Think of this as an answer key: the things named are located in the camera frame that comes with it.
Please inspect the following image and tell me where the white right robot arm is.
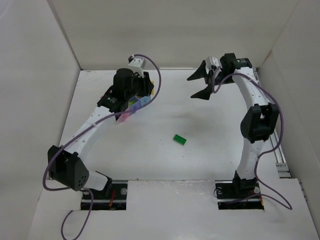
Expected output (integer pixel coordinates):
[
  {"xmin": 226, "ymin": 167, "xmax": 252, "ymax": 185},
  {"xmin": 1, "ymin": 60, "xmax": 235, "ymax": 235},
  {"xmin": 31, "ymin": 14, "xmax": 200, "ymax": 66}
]
[{"xmin": 187, "ymin": 53, "xmax": 280, "ymax": 189}]

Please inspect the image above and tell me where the light blue drawer bin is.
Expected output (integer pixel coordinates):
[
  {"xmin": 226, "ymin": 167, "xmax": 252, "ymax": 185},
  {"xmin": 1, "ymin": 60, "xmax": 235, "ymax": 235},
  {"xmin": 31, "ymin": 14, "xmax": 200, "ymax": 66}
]
[{"xmin": 138, "ymin": 87, "xmax": 154, "ymax": 107}]

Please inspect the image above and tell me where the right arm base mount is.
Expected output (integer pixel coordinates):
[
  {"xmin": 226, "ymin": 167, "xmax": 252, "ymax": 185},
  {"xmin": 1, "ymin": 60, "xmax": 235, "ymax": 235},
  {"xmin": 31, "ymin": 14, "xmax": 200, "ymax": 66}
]
[{"xmin": 213, "ymin": 174, "xmax": 264, "ymax": 210}]

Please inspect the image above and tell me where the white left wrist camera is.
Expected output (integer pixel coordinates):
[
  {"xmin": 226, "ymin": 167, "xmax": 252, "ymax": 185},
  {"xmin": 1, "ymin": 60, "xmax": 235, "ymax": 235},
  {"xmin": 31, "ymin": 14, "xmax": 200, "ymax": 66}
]
[{"xmin": 127, "ymin": 55, "xmax": 146, "ymax": 78}]

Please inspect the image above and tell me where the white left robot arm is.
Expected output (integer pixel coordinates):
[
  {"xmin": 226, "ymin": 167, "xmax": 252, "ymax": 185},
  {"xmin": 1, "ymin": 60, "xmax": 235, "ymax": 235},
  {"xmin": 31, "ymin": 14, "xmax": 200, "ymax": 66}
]
[{"xmin": 42, "ymin": 68, "xmax": 154, "ymax": 193}]

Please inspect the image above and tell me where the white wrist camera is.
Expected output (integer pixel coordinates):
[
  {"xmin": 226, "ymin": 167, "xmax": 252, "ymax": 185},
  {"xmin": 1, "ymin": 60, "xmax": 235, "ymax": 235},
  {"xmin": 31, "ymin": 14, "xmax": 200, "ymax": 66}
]
[
  {"xmin": 204, "ymin": 56, "xmax": 221, "ymax": 71},
  {"xmin": 127, "ymin": 55, "xmax": 146, "ymax": 78}
]

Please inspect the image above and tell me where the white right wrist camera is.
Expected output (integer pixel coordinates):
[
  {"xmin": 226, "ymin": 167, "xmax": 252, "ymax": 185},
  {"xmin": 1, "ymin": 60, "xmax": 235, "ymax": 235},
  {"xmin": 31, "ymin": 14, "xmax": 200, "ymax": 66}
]
[{"xmin": 204, "ymin": 56, "xmax": 221, "ymax": 71}]

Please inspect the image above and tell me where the green lego plate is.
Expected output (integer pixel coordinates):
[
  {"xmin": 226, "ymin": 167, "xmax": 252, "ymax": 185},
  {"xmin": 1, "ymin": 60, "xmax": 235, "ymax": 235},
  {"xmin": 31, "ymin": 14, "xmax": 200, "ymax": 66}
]
[{"xmin": 173, "ymin": 134, "xmax": 187, "ymax": 145}]

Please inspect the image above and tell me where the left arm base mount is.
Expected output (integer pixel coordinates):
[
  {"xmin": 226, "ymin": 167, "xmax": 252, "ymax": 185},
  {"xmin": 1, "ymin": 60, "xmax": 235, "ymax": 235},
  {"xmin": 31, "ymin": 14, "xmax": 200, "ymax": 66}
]
[{"xmin": 83, "ymin": 176, "xmax": 128, "ymax": 211}]

